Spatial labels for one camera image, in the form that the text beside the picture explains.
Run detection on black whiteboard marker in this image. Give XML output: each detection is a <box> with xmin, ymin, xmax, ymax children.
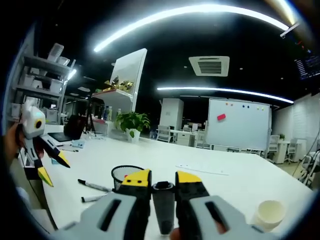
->
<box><xmin>80</xmin><ymin>193</ymin><xmax>108</xmax><ymax>203</ymax></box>
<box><xmin>77</xmin><ymin>178</ymin><xmax>112</xmax><ymax>193</ymax></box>

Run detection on grey metal shelving rack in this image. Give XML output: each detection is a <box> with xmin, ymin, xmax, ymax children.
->
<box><xmin>11</xmin><ymin>42</ymin><xmax>76</xmax><ymax>123</ymax></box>

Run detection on long ceiling light strip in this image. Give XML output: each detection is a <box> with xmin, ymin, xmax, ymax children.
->
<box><xmin>93</xmin><ymin>4</ymin><xmax>291</xmax><ymax>53</ymax></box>
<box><xmin>156</xmin><ymin>86</ymin><xmax>295</xmax><ymax>104</ymax></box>

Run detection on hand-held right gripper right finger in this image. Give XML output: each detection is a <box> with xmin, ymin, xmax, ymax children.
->
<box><xmin>174</xmin><ymin>170</ymin><xmax>271</xmax><ymax>240</ymax></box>

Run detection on person's left hand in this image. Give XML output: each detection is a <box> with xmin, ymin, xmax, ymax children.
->
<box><xmin>3</xmin><ymin>121</ymin><xmax>27</xmax><ymax>161</ymax></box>

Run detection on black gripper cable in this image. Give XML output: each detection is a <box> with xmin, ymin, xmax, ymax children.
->
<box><xmin>16</xmin><ymin>147</ymin><xmax>58</xmax><ymax>231</ymax></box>

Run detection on group of white office chairs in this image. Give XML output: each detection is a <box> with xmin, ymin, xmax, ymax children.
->
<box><xmin>149</xmin><ymin>123</ymin><xmax>213</xmax><ymax>151</ymax></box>

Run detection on large potted green plant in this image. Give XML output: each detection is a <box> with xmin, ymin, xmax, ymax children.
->
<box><xmin>115</xmin><ymin>111</ymin><xmax>151</xmax><ymax>144</ymax></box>

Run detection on white rolling whiteboard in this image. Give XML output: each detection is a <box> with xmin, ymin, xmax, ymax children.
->
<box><xmin>206</xmin><ymin>97</ymin><xmax>272</xmax><ymax>151</ymax></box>

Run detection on gold ornaments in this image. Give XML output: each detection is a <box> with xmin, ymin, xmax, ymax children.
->
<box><xmin>104</xmin><ymin>76</ymin><xmax>135</xmax><ymax>93</ymax></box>

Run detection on black laptop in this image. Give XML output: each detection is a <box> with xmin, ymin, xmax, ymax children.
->
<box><xmin>47</xmin><ymin>114</ymin><xmax>86</xmax><ymax>142</ymax></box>

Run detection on ceiling air conditioner vent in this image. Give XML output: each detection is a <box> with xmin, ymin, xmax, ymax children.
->
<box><xmin>188</xmin><ymin>55</ymin><xmax>230</xmax><ymax>77</ymax></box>

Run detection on white display stand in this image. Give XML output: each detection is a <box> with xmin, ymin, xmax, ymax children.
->
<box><xmin>91</xmin><ymin>48</ymin><xmax>148</xmax><ymax>113</ymax></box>

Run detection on person's right hand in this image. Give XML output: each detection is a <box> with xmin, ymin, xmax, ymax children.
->
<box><xmin>169</xmin><ymin>227</ymin><xmax>182</xmax><ymax>240</ymax></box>

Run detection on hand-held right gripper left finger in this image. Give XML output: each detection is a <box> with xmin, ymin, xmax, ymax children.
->
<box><xmin>53</xmin><ymin>168</ymin><xmax>153</xmax><ymax>240</ymax></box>

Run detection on black mesh pen holder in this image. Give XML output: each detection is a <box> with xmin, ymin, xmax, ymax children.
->
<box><xmin>111</xmin><ymin>164</ymin><xmax>146</xmax><ymax>193</ymax></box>

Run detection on black tripod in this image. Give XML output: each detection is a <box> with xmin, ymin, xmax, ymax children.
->
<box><xmin>84</xmin><ymin>98</ymin><xmax>97</xmax><ymax>137</ymax></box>

